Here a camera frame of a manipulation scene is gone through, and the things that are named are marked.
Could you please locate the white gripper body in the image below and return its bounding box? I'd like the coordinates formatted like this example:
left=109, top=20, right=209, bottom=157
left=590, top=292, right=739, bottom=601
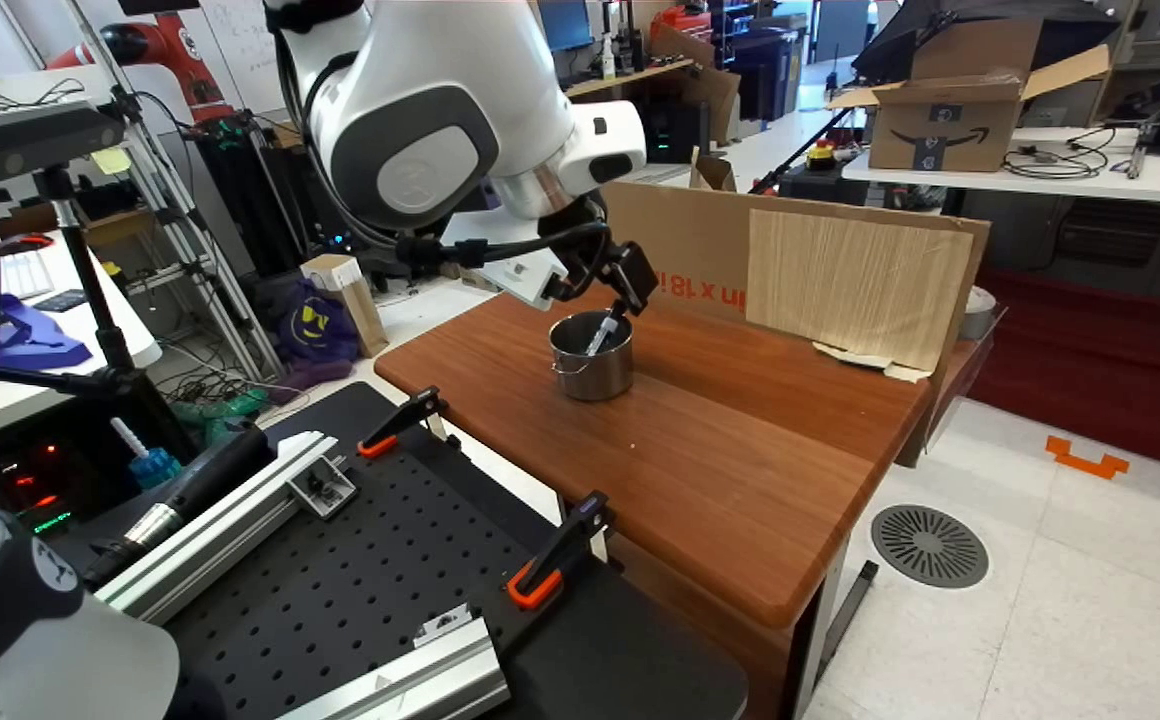
left=441, top=216, right=596, bottom=313

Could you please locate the stainless steel pot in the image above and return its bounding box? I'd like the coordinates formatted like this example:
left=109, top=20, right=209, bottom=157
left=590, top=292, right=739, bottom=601
left=545, top=305, right=640, bottom=406

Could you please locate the black orange bar clamp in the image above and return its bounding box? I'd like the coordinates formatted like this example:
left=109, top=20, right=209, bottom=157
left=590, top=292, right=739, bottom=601
left=352, top=385, right=450, bottom=469
left=504, top=492, right=614, bottom=614

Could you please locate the long cardboard panel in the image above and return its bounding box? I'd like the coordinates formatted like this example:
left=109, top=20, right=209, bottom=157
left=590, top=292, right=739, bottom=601
left=601, top=177, right=994, bottom=388

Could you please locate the purple bag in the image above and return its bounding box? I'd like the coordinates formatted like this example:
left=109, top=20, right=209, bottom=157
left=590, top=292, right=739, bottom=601
left=257, top=273, right=369, bottom=390

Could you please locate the brown wooden table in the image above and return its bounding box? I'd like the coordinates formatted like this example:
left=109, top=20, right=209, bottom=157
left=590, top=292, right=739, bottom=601
left=371, top=284, right=994, bottom=720

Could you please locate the metal shelf rack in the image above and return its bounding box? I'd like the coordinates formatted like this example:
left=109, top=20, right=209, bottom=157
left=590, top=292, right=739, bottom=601
left=64, top=0, right=283, bottom=385

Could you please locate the black perforated breadboard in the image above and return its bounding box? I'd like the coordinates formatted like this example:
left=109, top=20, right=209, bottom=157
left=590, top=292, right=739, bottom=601
left=156, top=375, right=750, bottom=720

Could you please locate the open cardboard shipping box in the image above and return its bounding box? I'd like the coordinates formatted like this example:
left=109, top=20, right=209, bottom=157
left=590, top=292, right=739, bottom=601
left=827, top=10, right=1117, bottom=177

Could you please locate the silver aluminium extrusion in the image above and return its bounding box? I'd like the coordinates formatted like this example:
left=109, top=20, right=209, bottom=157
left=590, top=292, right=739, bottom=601
left=276, top=601, right=516, bottom=720
left=90, top=426, right=361, bottom=628

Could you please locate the round floor drain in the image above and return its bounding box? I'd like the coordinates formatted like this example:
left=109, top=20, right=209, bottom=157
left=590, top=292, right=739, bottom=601
left=868, top=501, right=990, bottom=593

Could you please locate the red machine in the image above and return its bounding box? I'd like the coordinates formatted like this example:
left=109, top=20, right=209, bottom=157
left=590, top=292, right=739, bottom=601
left=52, top=10, right=234, bottom=131

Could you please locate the white side table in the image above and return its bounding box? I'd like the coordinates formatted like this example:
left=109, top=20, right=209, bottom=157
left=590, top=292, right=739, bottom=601
left=0, top=233, right=167, bottom=454

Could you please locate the grey desk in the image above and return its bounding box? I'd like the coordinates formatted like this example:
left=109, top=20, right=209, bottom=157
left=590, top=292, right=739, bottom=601
left=840, top=124, right=1160, bottom=210

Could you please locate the black controller box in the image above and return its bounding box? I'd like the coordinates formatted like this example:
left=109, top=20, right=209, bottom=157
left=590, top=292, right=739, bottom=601
left=0, top=385, right=276, bottom=593

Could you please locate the blue cloth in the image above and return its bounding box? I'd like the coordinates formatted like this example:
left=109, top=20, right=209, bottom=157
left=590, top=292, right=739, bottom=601
left=0, top=273, right=97, bottom=390

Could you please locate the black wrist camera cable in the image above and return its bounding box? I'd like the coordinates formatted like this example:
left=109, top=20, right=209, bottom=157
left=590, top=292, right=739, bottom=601
left=383, top=216, right=612, bottom=273

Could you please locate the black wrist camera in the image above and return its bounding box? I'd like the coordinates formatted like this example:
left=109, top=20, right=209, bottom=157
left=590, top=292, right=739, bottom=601
left=530, top=196, right=612, bottom=261

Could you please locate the blue handled screwdriver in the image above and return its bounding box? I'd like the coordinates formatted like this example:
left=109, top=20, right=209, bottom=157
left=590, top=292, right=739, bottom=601
left=109, top=411, right=188, bottom=495

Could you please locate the black camera tripod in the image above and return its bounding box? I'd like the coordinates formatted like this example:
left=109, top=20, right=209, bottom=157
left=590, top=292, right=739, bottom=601
left=0, top=165, right=194, bottom=482

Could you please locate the black stereo camera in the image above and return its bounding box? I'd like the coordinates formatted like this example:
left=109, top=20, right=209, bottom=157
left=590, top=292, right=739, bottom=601
left=0, top=99, right=130, bottom=181

